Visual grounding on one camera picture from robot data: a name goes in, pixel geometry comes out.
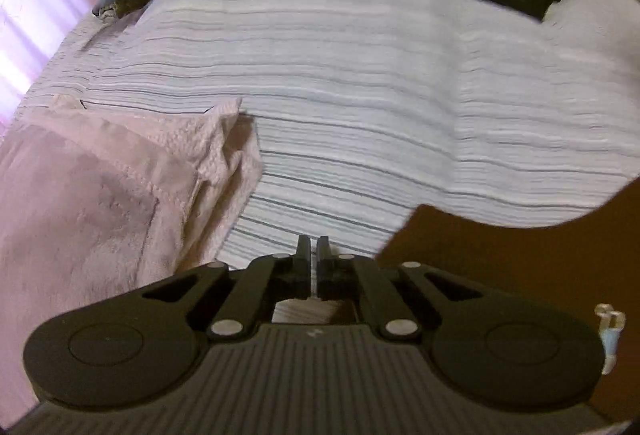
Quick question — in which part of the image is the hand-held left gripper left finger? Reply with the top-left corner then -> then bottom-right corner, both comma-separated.
142,235 -> 313,342

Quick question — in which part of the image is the white plastic clip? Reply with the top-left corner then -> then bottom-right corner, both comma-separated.
595,302 -> 627,375

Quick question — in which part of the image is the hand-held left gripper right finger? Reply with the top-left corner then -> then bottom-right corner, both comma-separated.
316,235 -> 487,342

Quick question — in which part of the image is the pink curtain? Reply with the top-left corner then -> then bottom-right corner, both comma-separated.
0,0 -> 101,131

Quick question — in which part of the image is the white striped bed sheet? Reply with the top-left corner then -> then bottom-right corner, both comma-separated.
12,0 -> 640,323

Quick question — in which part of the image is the pink textured blanket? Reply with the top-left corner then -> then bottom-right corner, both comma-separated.
0,95 -> 263,418

